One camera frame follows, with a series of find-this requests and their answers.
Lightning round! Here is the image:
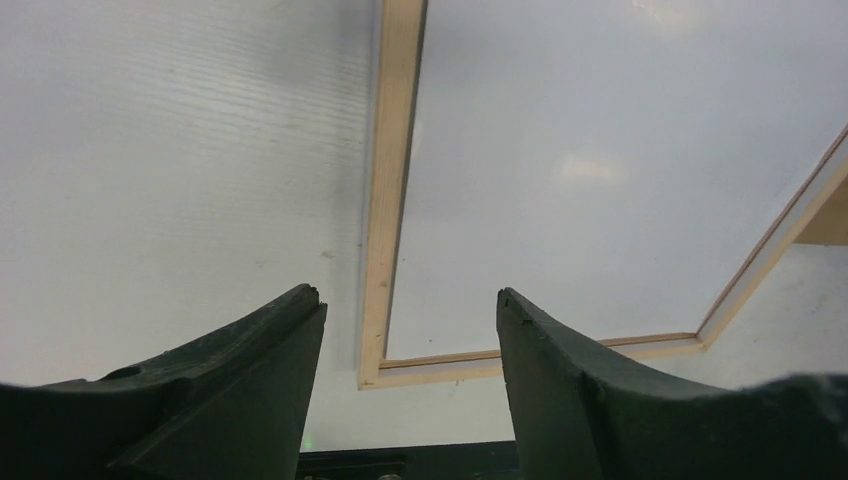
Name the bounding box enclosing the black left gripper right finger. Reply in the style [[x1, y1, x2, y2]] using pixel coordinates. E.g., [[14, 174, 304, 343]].
[[497, 288, 847, 479]]

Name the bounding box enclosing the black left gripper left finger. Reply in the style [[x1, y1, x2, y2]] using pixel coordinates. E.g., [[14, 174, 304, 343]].
[[1, 284, 327, 479]]

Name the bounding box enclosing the glossy photo print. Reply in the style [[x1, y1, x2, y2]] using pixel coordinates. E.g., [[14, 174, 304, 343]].
[[386, 0, 848, 362]]

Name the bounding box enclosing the brown cardboard backing board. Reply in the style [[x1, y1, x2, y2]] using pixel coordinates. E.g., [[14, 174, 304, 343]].
[[794, 179, 848, 246]]

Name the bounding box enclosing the white wooden picture frame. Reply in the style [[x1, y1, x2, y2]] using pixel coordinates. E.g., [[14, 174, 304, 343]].
[[357, 0, 848, 392]]

